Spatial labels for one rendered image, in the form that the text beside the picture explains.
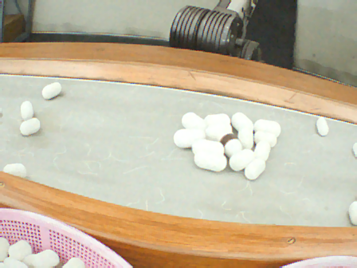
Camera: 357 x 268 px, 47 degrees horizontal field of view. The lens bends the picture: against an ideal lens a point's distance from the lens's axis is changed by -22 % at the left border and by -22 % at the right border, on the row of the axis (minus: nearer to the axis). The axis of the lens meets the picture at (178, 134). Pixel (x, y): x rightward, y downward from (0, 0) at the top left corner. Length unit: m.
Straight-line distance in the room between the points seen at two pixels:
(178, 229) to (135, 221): 0.04
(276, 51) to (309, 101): 1.94
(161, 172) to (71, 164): 0.10
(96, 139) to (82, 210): 0.17
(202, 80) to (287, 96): 0.13
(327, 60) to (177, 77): 2.05
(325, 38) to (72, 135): 2.21
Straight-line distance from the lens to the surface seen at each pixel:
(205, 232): 0.43
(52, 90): 0.69
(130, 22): 2.85
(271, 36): 2.64
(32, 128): 0.60
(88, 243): 0.41
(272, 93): 0.73
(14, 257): 0.43
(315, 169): 0.59
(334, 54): 2.72
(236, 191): 0.53
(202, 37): 0.96
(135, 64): 0.74
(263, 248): 0.42
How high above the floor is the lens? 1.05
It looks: 30 degrees down
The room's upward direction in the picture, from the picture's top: 6 degrees clockwise
